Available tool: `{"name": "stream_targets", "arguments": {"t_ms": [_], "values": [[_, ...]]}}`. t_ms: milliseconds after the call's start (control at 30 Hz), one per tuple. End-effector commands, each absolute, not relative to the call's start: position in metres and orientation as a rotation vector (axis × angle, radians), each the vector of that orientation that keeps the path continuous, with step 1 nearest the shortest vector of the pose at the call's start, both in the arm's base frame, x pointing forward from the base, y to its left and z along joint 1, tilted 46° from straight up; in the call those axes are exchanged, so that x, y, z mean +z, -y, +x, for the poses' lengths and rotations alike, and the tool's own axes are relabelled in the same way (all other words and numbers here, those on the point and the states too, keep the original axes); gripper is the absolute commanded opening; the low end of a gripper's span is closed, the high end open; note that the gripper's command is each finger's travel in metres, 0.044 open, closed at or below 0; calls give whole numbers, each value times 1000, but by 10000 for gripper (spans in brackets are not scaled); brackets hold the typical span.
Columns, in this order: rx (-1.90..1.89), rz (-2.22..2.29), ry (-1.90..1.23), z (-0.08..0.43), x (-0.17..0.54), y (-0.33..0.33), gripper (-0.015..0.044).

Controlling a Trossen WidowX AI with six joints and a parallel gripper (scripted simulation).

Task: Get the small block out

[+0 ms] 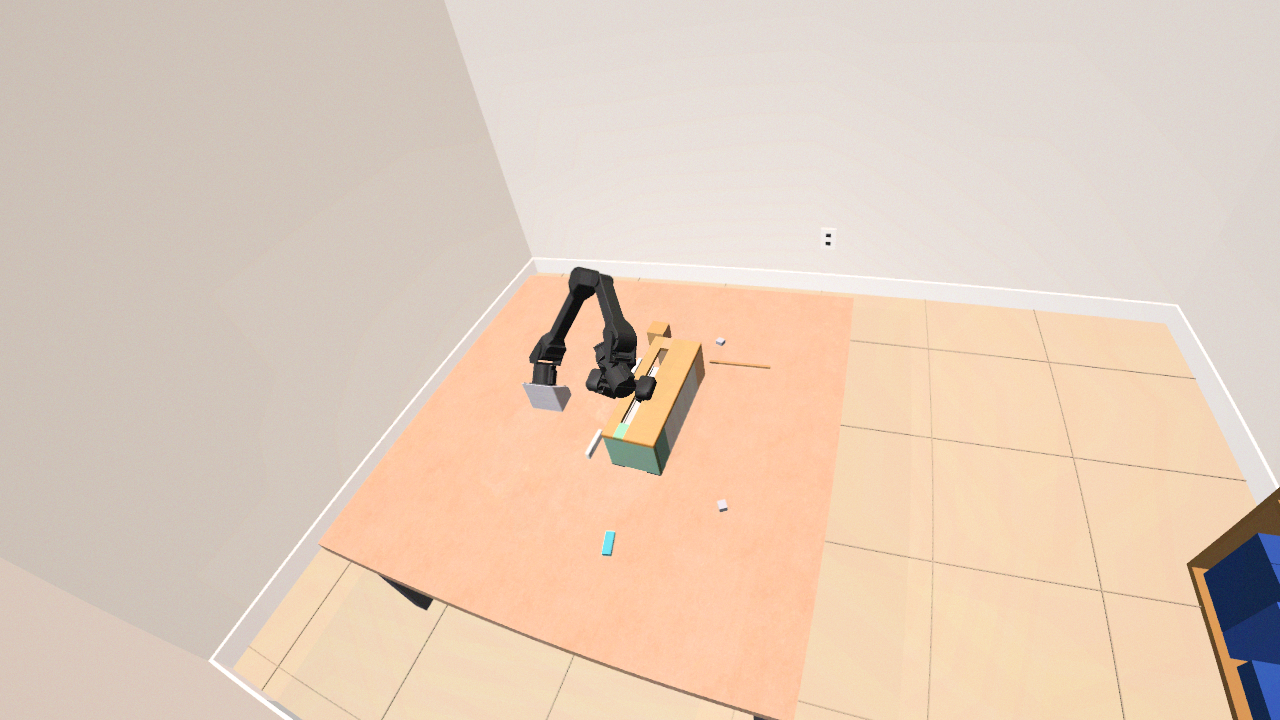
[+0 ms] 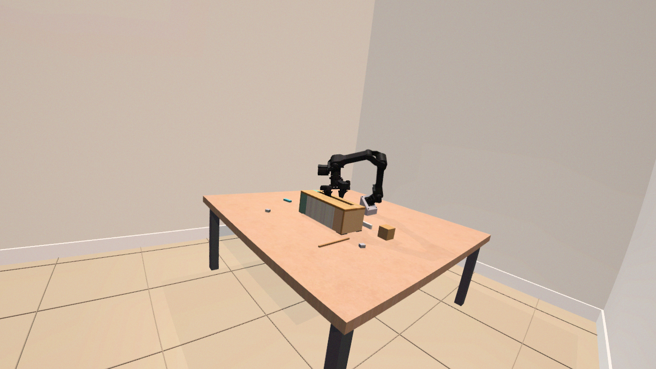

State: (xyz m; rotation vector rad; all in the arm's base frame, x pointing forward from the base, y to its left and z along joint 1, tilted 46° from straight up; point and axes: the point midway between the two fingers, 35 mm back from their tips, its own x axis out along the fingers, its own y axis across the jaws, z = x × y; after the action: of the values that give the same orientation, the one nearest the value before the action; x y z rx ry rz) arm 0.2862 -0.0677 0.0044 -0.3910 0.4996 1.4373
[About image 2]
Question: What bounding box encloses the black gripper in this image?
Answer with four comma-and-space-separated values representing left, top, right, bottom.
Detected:
320, 176, 350, 198

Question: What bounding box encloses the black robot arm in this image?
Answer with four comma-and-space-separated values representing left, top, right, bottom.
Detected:
318, 149, 387, 207

